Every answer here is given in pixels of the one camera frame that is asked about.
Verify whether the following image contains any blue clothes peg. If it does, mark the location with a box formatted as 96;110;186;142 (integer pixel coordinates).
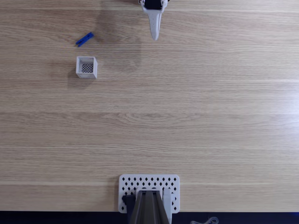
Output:
75;32;95;48

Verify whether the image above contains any small white lattice crate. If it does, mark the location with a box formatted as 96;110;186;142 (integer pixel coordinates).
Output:
76;56;98;79

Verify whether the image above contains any grey cable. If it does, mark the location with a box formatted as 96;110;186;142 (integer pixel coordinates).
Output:
190;217;220;224

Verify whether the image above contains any white perforated base plate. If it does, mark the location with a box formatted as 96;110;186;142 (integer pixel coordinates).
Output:
118;174;180;214

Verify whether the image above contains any white mast bracket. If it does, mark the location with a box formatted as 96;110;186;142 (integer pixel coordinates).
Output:
162;188;177;224

